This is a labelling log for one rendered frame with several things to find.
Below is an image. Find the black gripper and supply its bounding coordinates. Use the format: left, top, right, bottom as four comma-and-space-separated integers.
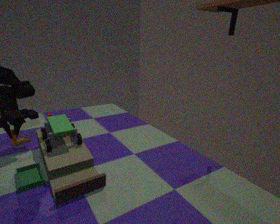
0, 102, 39, 139

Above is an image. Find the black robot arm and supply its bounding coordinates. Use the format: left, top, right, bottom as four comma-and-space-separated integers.
0, 67, 35, 125

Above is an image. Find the green tray rim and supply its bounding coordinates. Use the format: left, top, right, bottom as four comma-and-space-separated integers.
16, 162, 45, 193

